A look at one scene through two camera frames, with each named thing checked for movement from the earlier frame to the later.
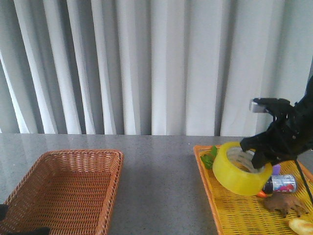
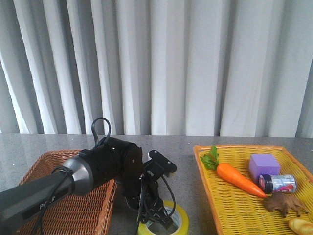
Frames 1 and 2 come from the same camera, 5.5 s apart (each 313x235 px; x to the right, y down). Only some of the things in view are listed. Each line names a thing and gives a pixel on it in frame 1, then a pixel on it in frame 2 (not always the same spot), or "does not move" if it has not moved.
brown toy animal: x=284 y=202 does not move
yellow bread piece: x=301 y=226 does not move
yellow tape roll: x=241 y=182 to x=177 y=213
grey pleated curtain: x=150 y=67 does not move
